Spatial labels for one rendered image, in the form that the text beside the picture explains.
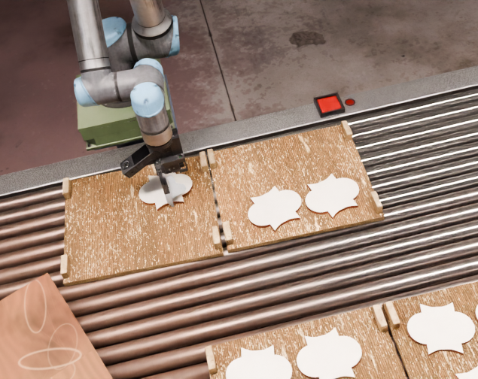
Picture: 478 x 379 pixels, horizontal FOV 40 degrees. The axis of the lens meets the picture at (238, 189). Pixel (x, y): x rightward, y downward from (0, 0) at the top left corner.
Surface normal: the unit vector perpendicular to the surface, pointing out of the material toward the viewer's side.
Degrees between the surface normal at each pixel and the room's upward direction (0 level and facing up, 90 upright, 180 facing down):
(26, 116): 0
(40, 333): 0
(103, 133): 90
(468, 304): 0
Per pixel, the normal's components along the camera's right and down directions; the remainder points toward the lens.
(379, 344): -0.11, -0.64
